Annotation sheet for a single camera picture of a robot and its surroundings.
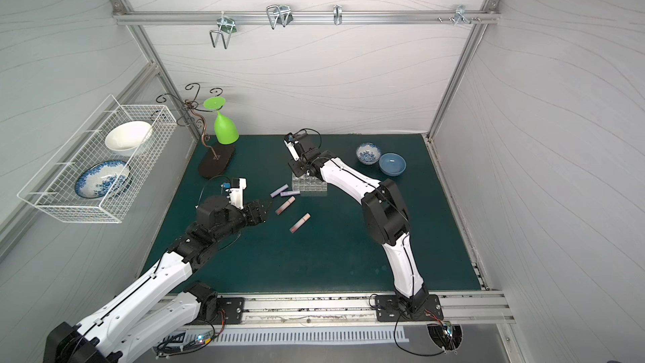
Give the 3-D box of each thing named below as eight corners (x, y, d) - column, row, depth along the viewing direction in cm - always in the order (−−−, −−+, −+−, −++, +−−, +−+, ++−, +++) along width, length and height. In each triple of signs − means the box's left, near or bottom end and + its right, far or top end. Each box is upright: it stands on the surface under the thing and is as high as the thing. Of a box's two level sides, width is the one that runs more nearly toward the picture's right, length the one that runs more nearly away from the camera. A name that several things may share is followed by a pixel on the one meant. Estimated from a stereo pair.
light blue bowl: (381, 176, 106) (382, 172, 104) (377, 156, 113) (378, 152, 111) (407, 176, 106) (408, 172, 104) (402, 156, 113) (403, 152, 111)
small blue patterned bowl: (357, 165, 110) (357, 160, 107) (355, 146, 117) (356, 142, 114) (380, 165, 110) (382, 160, 107) (377, 146, 117) (378, 142, 114)
